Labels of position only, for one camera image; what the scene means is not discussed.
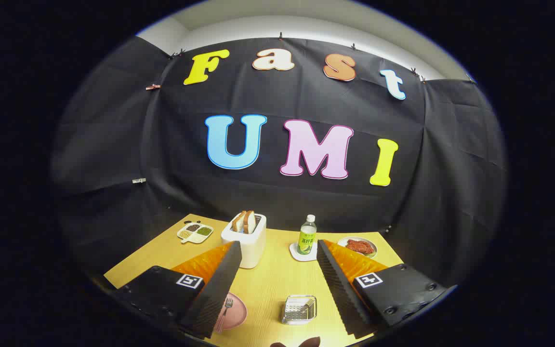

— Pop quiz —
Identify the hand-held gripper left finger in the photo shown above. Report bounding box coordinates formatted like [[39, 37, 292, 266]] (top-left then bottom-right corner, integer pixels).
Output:
[[112, 241, 242, 339]]

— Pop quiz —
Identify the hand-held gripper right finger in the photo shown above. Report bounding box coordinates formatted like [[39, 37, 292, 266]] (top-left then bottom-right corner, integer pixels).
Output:
[[316, 239, 448, 339]]

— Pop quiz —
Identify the checkered handle fork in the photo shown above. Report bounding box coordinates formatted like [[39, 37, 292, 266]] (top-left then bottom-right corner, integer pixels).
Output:
[[215, 298, 234, 333]]

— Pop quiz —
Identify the pink plate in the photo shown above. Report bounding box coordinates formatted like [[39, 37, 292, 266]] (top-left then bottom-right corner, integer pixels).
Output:
[[212, 292, 248, 333]]

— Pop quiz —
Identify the plate of meat and vegetables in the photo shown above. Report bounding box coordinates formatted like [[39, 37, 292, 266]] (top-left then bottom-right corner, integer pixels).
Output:
[[337, 236, 378, 259]]

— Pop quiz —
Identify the white toaster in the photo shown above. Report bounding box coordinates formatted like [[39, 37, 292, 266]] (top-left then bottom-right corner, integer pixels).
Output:
[[221, 212, 267, 269]]

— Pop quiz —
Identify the white coaster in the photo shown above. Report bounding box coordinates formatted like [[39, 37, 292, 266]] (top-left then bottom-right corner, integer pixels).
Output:
[[290, 241, 319, 262]]

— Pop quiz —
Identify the green label drink bottle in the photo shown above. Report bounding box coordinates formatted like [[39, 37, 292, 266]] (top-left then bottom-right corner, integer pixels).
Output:
[[297, 214, 317, 255]]

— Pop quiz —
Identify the white divided snack dish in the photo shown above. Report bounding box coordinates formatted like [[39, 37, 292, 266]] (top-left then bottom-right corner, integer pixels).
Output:
[[177, 222, 214, 244]]

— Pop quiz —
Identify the metal wire basket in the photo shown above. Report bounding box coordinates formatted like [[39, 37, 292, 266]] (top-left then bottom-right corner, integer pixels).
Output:
[[281, 295, 317, 325]]

